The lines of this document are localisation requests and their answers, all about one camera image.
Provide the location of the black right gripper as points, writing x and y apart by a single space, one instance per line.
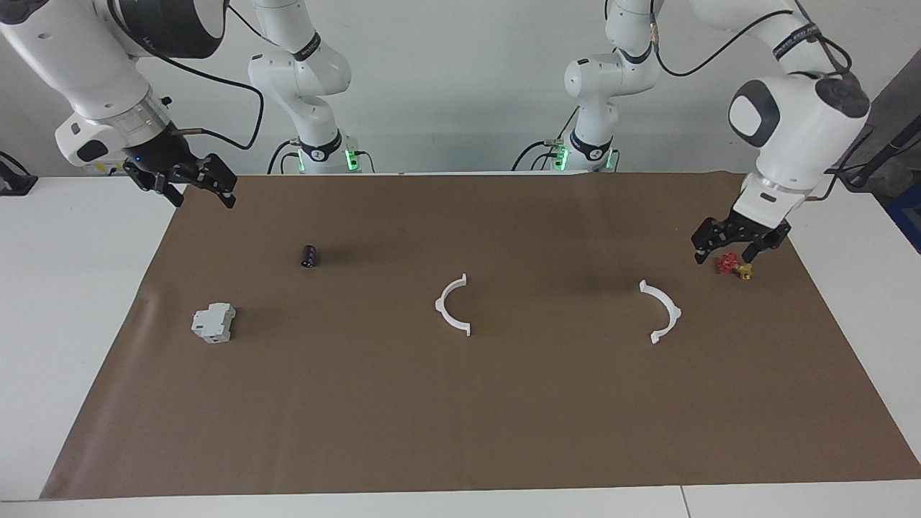
173 162

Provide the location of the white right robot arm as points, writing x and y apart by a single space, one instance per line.
79 57

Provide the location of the grey partition panel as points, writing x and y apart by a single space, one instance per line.
899 93

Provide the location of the white circuit breaker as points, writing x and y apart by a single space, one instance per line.
212 324

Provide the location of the white wall socket box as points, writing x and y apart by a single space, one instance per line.
108 170

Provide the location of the black cylindrical capacitor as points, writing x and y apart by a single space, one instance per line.
310 256

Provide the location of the black clamp mount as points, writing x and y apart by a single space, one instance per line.
14 183

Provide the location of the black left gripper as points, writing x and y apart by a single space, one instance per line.
741 230

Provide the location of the red and yellow valve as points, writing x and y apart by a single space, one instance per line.
729 265

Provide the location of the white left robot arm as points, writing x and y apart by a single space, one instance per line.
799 129

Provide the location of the brown paper mat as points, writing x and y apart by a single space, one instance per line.
460 403

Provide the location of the black tripod stand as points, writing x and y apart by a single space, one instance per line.
856 176

